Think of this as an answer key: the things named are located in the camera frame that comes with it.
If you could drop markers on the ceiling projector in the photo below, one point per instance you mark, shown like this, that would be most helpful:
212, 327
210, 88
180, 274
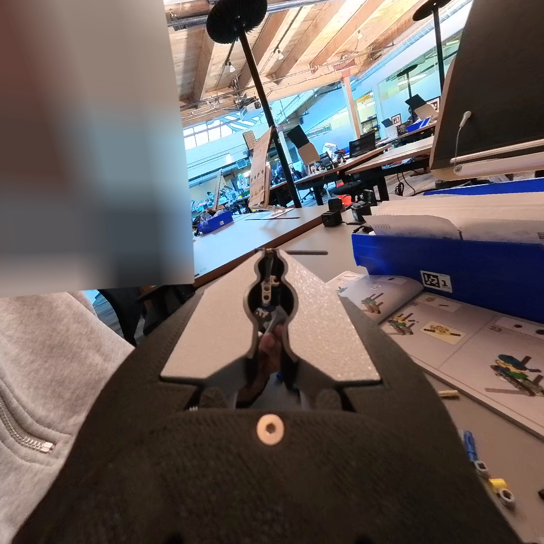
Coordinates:
251, 106

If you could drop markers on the black tilted display panel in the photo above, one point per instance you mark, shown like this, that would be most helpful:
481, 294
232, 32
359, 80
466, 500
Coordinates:
497, 85

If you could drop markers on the stack of white paper booklets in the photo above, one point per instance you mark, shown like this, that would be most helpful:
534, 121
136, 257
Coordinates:
425, 212

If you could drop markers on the black and cardboard tilted panel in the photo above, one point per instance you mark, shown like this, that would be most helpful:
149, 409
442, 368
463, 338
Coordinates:
302, 142

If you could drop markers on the grey zip hoodie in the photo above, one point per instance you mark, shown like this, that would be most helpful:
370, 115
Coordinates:
42, 361

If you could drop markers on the tan lego pin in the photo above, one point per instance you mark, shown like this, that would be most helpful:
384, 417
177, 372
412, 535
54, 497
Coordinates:
448, 393

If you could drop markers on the blue lego piece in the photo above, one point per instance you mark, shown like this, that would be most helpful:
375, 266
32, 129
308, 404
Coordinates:
469, 444

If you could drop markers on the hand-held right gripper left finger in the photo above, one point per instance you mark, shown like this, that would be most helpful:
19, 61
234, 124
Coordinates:
208, 340

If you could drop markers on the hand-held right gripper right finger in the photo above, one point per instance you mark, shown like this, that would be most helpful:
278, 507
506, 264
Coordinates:
331, 340

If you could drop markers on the black computer monitor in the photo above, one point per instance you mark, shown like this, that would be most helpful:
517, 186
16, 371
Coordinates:
362, 145

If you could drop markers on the blue plastic bin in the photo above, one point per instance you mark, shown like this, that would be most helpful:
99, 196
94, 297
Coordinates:
403, 263

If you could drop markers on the wooden tilted board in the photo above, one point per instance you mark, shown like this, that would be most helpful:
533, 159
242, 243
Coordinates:
260, 170

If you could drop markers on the person's left hand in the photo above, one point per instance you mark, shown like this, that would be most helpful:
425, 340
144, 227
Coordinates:
267, 361

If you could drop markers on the grey lego connector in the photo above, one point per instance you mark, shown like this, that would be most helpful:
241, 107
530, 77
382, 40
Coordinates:
507, 498

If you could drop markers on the long office desk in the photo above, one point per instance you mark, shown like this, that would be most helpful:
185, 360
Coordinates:
340, 168
395, 156

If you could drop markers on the open lego instruction booklet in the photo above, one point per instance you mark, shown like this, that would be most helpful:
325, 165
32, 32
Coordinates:
467, 352

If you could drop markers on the black floor lamp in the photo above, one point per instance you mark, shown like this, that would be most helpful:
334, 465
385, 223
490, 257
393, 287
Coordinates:
255, 72
437, 42

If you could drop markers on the small blue bin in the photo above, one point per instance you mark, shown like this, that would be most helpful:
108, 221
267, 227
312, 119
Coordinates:
216, 223

